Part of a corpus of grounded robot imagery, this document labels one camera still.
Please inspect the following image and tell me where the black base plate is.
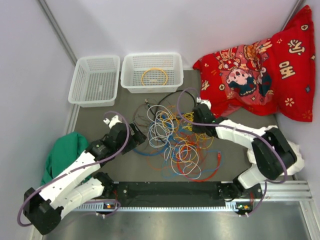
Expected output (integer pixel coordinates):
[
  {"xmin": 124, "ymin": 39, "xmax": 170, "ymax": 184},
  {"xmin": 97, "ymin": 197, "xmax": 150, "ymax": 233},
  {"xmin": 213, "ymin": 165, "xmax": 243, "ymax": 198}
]
[{"xmin": 98, "ymin": 181, "xmax": 251, "ymax": 207}]

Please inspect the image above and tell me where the white plastic basket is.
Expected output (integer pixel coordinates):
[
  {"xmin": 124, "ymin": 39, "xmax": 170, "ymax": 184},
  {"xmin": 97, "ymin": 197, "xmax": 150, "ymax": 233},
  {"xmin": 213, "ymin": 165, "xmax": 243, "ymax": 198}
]
[
  {"xmin": 120, "ymin": 52, "xmax": 184, "ymax": 94},
  {"xmin": 68, "ymin": 55, "xmax": 121, "ymax": 108}
]

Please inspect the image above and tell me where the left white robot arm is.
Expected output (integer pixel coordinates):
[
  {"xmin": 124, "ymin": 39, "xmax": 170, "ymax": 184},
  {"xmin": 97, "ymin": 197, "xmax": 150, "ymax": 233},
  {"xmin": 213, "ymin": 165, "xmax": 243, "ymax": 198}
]
[{"xmin": 22, "ymin": 120, "xmax": 147, "ymax": 235}]

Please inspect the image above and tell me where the brown thin cable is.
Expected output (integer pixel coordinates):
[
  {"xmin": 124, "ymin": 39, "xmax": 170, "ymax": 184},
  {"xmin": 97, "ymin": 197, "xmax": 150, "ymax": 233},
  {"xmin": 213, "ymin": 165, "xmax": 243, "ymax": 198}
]
[{"xmin": 132, "ymin": 98, "xmax": 156, "ymax": 131}]

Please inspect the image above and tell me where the orange cable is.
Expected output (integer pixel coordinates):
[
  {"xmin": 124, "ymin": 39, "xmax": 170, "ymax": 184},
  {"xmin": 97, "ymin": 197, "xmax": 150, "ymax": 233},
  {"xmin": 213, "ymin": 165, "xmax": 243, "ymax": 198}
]
[{"xmin": 145, "ymin": 149, "xmax": 221, "ymax": 182}]

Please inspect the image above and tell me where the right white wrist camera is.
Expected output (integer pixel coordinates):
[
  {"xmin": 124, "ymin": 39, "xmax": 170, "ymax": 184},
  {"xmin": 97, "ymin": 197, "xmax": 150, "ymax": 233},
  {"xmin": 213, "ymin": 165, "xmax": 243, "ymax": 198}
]
[{"xmin": 196, "ymin": 97, "xmax": 212, "ymax": 110}]

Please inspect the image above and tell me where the left white plastic basket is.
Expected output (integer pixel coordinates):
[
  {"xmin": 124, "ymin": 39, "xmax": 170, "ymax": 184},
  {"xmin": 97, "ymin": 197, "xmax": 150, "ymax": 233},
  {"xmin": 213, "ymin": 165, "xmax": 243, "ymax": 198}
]
[{"xmin": 68, "ymin": 55, "xmax": 121, "ymax": 108}]

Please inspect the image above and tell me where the right white plastic basket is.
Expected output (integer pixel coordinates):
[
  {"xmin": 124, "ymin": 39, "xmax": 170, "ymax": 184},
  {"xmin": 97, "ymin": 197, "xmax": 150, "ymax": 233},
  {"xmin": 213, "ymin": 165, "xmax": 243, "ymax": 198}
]
[{"xmin": 120, "ymin": 52, "xmax": 184, "ymax": 94}]

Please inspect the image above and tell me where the green cloth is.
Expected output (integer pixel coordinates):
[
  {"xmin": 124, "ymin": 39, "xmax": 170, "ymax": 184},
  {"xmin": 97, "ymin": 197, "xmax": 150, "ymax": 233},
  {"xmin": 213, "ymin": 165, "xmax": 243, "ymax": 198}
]
[{"xmin": 40, "ymin": 132, "xmax": 89, "ymax": 186}]

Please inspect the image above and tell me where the yellow cable bundle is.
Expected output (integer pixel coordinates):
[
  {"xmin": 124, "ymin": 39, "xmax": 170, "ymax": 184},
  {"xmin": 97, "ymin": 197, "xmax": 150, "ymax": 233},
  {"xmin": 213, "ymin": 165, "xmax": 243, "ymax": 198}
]
[{"xmin": 172, "ymin": 109, "xmax": 216, "ymax": 151}]

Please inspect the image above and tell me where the white coiled cable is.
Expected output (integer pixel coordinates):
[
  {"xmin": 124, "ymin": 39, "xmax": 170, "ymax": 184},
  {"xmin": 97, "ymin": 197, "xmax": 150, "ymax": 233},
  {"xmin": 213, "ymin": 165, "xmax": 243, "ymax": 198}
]
[
  {"xmin": 169, "ymin": 142, "xmax": 202, "ymax": 181},
  {"xmin": 146, "ymin": 104, "xmax": 176, "ymax": 148}
]

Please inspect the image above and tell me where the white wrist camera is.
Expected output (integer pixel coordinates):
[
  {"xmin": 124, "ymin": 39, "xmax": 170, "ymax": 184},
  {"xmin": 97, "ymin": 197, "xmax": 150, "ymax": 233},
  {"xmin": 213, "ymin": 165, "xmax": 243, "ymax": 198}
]
[
  {"xmin": 103, "ymin": 115, "xmax": 122, "ymax": 130},
  {"xmin": 196, "ymin": 97, "xmax": 212, "ymax": 110}
]

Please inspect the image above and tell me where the blue ethernet cable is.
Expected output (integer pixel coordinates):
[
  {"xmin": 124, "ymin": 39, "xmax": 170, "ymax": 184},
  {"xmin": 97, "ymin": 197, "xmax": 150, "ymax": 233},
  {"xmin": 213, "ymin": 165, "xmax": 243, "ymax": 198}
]
[{"xmin": 132, "ymin": 147, "xmax": 168, "ymax": 157}]

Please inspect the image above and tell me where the white cloth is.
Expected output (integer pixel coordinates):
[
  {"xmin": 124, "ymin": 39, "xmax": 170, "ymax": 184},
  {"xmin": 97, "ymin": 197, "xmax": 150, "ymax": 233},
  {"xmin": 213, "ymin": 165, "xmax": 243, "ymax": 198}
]
[{"xmin": 247, "ymin": 125, "xmax": 305, "ymax": 180}]

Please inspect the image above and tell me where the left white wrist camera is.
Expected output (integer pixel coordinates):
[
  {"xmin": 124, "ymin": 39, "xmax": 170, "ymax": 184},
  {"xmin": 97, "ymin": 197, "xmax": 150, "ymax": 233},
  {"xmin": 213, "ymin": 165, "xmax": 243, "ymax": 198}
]
[{"xmin": 103, "ymin": 115, "xmax": 122, "ymax": 130}]

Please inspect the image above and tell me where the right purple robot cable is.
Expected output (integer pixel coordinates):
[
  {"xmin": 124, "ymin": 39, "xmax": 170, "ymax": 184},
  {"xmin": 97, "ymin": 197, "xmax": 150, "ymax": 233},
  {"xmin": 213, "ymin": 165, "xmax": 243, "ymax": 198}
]
[{"xmin": 176, "ymin": 87, "xmax": 289, "ymax": 218}]

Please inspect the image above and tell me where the red printed pillow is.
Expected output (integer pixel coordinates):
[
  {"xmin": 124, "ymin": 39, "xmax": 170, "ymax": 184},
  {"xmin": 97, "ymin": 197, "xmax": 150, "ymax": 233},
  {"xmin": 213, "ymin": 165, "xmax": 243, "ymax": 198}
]
[{"xmin": 193, "ymin": 5, "xmax": 316, "ymax": 122}]

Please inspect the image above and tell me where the grey slotted cable duct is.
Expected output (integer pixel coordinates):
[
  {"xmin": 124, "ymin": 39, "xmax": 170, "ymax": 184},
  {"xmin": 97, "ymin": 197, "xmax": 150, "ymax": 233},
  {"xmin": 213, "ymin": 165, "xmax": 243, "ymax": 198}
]
[{"xmin": 68, "ymin": 201, "xmax": 253, "ymax": 213}]

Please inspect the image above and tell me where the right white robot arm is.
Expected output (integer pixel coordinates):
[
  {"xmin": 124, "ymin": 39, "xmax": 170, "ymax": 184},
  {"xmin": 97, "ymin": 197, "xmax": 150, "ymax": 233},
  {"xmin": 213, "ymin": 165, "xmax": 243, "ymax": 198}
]
[{"xmin": 192, "ymin": 100, "xmax": 304, "ymax": 199}]

